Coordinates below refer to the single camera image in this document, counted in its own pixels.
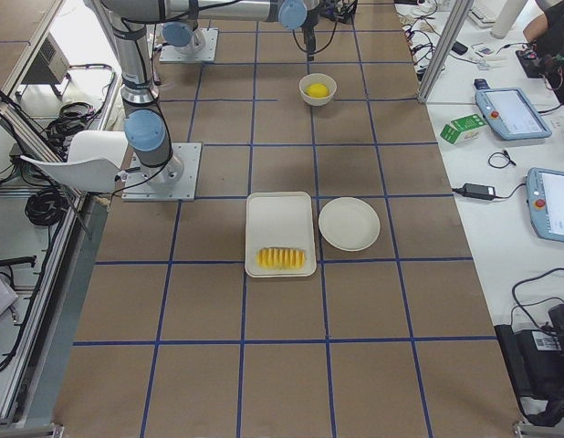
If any upper teach pendant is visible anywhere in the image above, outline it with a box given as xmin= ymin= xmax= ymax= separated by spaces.
xmin=475 ymin=88 xmax=552 ymax=141

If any teach pendant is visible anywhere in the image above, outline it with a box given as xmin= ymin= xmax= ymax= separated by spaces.
xmin=526 ymin=168 xmax=564 ymax=243
xmin=475 ymin=88 xmax=552 ymax=141

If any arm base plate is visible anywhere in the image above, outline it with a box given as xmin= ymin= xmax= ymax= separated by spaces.
xmin=121 ymin=143 xmax=202 ymax=202
xmin=160 ymin=28 xmax=218 ymax=64

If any black power brick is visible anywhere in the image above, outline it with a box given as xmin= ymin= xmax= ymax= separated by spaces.
xmin=463 ymin=183 xmax=496 ymax=201

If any yellow lemon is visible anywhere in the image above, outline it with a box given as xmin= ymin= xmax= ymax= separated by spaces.
xmin=305 ymin=83 xmax=329 ymax=99

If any white plastic chair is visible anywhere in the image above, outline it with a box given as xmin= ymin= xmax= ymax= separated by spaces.
xmin=21 ymin=130 xmax=128 ymax=193

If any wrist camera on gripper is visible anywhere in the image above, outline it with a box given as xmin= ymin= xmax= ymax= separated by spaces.
xmin=320 ymin=0 xmax=359 ymax=24

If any white rectangular tray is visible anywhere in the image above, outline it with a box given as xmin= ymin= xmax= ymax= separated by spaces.
xmin=245 ymin=192 xmax=317 ymax=278

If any aluminium frame post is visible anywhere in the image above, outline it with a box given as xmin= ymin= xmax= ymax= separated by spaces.
xmin=417 ymin=1 xmax=473 ymax=103

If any white bowl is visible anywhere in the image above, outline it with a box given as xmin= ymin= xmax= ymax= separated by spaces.
xmin=298 ymin=73 xmax=337 ymax=107

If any lower teach pendant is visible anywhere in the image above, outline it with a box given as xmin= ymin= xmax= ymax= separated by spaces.
xmin=526 ymin=168 xmax=564 ymax=243

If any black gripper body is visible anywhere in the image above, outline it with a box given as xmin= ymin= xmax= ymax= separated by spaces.
xmin=302 ymin=25 xmax=317 ymax=53

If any sliced yellow bread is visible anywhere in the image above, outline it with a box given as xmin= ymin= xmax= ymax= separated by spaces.
xmin=256 ymin=247 xmax=306 ymax=270

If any green white carton box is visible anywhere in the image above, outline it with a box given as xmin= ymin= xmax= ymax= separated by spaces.
xmin=440 ymin=114 xmax=486 ymax=145

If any cream round plate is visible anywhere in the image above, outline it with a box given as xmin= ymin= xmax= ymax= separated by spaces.
xmin=319 ymin=197 xmax=381 ymax=252

